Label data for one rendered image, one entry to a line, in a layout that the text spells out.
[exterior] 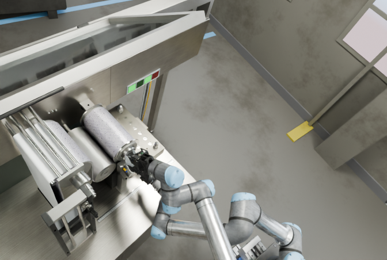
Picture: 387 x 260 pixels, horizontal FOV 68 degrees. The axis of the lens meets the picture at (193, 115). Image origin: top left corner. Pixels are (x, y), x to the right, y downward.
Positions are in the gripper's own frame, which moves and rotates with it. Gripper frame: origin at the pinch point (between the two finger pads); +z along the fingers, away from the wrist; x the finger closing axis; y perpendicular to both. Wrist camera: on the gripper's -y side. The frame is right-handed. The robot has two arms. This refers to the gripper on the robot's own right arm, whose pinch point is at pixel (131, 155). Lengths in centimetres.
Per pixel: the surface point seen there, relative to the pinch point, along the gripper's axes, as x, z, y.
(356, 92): -230, -74, -36
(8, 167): 47, 30, -1
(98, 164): 19.3, 0.4, 14.1
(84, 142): 17.5, 13.3, 14.2
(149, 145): -13.9, 0.1, -6.2
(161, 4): -41, 34, 56
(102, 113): 4.8, 17.5, 21.9
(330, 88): -234, -53, -53
